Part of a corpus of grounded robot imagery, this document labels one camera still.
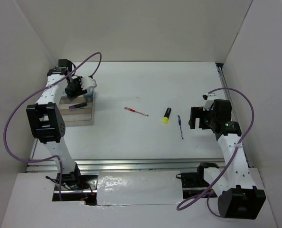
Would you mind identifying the blue pen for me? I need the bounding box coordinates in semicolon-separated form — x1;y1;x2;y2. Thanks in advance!
177;115;184;140

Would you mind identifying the blue jar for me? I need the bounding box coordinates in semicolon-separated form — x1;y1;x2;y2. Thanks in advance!
61;91;67;98
84;88;94;98

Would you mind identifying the purple highlighter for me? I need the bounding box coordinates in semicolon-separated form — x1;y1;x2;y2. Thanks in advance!
68;102;87;109

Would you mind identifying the yellow highlighter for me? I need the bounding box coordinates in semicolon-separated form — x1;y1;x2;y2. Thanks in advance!
162;107;171;124

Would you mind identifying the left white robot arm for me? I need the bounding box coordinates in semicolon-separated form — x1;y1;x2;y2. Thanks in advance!
26;59;86;190

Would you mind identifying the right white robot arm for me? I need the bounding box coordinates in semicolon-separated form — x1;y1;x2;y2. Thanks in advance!
188;99;266;219

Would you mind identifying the clear tiered organizer tray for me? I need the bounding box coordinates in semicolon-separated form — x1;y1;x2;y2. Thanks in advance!
58;91;95;127

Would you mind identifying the red pen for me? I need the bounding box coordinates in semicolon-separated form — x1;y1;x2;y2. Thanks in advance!
124;107;149;117

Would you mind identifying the white foil front cover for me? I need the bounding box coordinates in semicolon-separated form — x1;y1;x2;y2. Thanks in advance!
97;171;183;206

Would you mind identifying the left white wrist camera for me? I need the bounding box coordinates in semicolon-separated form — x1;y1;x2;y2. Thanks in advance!
80;76;97;90

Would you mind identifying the aluminium table frame rail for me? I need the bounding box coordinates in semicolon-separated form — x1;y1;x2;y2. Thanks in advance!
25;63;251;173

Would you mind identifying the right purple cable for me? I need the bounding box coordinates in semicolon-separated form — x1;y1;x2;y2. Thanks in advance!
176;87;254;218

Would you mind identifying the purple cable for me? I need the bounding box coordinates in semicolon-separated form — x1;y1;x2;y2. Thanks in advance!
3;52;102;202
176;87;254;218

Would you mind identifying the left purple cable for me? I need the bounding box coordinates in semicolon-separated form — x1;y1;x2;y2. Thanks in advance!
3;52;102;202

